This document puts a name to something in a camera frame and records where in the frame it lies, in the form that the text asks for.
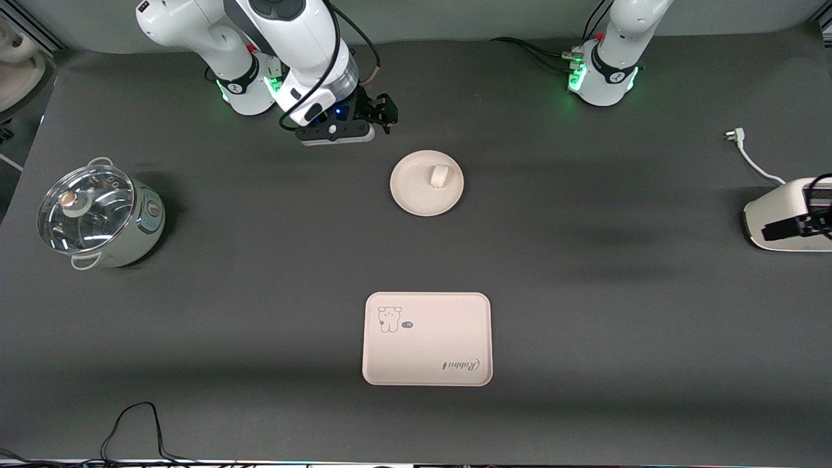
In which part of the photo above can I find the thin black table cable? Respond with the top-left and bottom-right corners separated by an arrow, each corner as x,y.
101,402 -> 196,465

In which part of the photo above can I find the black left arm column cable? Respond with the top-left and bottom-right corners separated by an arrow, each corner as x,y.
584,3 -> 615,41

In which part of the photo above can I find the pale green electric pot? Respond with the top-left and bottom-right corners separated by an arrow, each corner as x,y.
70,157 -> 166,270

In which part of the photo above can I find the aluminium frame rail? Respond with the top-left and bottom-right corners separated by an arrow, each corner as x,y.
13,6 -> 66,53

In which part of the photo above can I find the beige rectangular printed tray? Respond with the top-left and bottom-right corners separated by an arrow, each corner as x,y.
362,292 -> 493,387

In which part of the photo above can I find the beige round stand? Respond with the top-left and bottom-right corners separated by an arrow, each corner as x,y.
0,16 -> 47,112

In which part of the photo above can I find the round beige plate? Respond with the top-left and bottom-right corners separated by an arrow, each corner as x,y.
390,150 -> 465,217

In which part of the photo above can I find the glass pot lid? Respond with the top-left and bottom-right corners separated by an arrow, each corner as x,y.
37,164 -> 135,254

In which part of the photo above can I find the black left arm base cable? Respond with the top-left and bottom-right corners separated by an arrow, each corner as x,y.
491,37 -> 578,73

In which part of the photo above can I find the cream white toaster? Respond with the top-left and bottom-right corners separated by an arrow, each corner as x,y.
743,177 -> 832,252

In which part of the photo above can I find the white toaster power cable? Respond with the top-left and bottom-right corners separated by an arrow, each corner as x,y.
725,128 -> 787,185

